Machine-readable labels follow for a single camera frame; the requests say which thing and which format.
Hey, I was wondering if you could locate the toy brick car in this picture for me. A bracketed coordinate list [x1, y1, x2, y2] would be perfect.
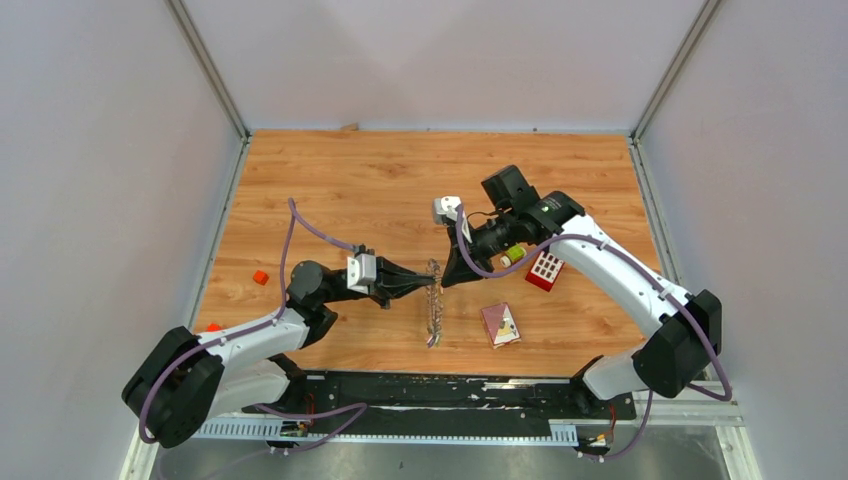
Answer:
[499, 245, 528, 269]

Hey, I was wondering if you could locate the red white toy brick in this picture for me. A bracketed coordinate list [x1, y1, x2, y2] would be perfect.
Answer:
[525, 251, 565, 292]

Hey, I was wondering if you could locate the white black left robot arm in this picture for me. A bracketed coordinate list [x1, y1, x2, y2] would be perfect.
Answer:
[121, 253, 437, 448]

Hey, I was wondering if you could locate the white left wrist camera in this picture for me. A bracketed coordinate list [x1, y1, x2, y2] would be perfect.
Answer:
[345, 245, 377, 295]

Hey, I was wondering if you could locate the aluminium frame rail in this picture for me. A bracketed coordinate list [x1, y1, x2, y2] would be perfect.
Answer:
[648, 388, 744, 427]

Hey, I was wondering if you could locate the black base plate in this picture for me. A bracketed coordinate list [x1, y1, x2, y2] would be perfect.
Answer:
[271, 370, 636, 437]

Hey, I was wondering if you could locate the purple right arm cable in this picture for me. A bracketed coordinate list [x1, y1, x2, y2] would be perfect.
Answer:
[454, 206, 734, 462]

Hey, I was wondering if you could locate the playing card box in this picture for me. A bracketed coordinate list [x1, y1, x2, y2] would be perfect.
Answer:
[480, 302, 521, 349]

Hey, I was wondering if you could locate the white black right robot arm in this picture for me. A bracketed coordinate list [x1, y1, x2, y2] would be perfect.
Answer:
[432, 165, 723, 418]

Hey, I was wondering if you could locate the small orange brick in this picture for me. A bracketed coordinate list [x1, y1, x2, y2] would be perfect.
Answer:
[252, 270, 270, 286]

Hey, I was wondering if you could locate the slotted white cable duct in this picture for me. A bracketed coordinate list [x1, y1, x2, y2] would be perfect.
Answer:
[192, 418, 580, 447]

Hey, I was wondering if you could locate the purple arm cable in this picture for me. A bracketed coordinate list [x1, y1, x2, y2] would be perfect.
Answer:
[454, 206, 734, 462]
[137, 197, 371, 480]

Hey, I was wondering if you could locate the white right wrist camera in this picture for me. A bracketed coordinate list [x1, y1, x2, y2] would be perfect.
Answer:
[431, 196, 472, 246]

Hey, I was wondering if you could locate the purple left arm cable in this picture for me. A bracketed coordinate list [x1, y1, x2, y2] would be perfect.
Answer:
[137, 197, 371, 480]

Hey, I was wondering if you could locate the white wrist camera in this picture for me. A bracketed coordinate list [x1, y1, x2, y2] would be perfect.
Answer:
[345, 245, 377, 295]
[431, 196, 472, 246]

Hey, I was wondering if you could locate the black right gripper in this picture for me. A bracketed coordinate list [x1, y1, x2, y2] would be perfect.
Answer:
[441, 210, 519, 287]

